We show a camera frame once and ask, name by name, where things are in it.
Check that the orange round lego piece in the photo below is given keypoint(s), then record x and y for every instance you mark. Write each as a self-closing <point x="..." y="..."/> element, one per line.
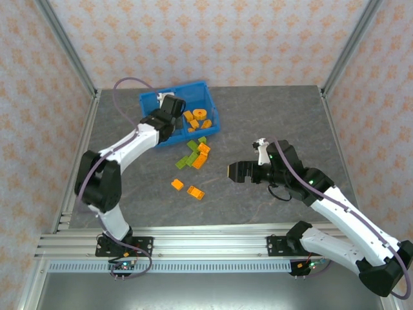
<point x="199" y="114"/>

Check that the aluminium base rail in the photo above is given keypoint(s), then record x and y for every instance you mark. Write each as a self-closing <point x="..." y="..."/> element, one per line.
<point x="209" y="242"/>

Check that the aluminium corner post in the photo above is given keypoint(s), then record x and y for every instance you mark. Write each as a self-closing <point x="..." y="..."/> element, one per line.
<point x="351" y="45"/>
<point x="67" y="45"/>

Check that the aluminium table side rail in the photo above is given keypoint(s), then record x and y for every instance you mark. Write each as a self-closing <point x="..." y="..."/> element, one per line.
<point x="339" y="139"/>
<point x="87" y="122"/>

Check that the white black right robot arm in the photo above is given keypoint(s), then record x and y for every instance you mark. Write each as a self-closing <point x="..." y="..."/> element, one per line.
<point x="355" y="223"/>

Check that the grey metal panel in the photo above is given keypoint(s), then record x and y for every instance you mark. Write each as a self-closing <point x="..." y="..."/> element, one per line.
<point x="209" y="290"/>

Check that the small circuit board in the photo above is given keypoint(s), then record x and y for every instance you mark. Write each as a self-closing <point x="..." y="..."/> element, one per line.
<point x="124" y="266"/>
<point x="309" y="265"/>

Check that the blue plastic bin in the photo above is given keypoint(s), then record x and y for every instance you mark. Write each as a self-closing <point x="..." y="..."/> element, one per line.
<point x="206" y="97"/>
<point x="150" y="103"/>

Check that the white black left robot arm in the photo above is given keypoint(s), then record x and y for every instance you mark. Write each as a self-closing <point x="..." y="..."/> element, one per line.
<point x="129" y="145"/>

